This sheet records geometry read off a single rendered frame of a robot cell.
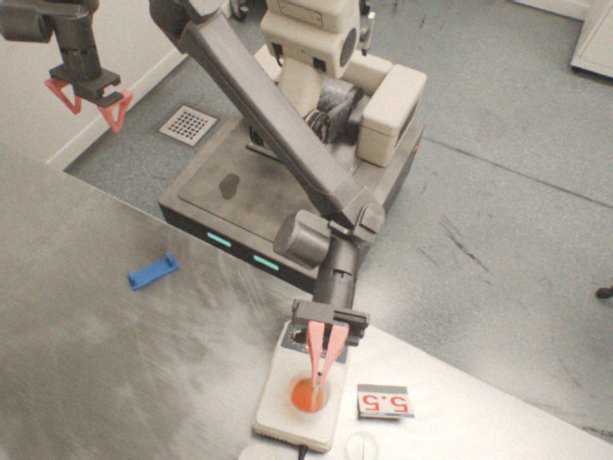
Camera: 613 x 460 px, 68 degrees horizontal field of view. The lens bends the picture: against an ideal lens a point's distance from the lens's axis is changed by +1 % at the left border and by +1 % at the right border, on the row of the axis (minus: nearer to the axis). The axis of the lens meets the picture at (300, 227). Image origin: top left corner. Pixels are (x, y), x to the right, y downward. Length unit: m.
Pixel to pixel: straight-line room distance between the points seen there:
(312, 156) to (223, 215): 0.89
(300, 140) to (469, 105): 1.98
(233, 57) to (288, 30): 0.65
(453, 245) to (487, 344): 0.42
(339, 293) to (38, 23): 0.61
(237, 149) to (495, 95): 1.51
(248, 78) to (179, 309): 0.49
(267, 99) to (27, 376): 0.66
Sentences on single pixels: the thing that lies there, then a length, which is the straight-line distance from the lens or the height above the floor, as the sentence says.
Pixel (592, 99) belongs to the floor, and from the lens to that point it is 2.89.
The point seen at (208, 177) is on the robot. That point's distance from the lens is 1.60.
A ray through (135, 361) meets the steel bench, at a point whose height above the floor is 0.75.
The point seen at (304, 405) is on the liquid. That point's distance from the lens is 0.73.
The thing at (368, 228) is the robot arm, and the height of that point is 1.06.
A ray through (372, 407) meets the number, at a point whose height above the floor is 0.78.
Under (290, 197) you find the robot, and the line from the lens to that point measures 1.52.
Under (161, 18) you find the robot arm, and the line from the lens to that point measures 0.67.
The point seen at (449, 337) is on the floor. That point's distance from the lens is 1.78.
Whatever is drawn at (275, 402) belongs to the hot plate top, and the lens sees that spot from 0.76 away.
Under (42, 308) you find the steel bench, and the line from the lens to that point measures 1.02.
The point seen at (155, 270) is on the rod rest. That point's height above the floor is 0.76.
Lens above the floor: 1.59
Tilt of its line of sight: 57 degrees down
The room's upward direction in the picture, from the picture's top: 3 degrees clockwise
